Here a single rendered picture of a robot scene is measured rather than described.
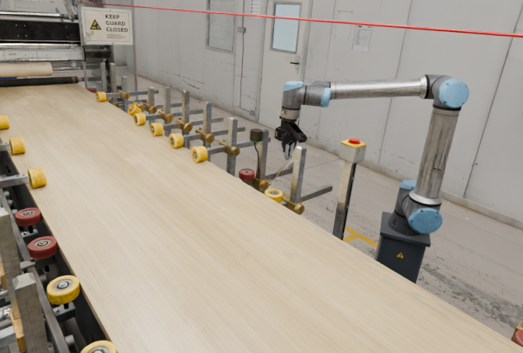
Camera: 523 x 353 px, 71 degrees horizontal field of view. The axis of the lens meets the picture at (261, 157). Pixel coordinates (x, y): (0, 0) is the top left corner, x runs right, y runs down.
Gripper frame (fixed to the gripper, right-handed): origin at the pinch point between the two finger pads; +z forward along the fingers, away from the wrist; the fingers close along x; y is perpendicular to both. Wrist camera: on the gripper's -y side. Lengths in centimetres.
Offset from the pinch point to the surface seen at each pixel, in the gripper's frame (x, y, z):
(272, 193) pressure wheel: 18.7, -11.1, 9.8
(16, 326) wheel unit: 118, -22, 17
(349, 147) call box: 11.2, -40.8, -21.2
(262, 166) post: 8.3, 8.5, 5.8
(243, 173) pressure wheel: 16.0, 13.4, 9.9
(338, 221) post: 9.3, -40.9, 11.4
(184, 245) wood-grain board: 70, -23, 10
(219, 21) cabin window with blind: -266, 453, -45
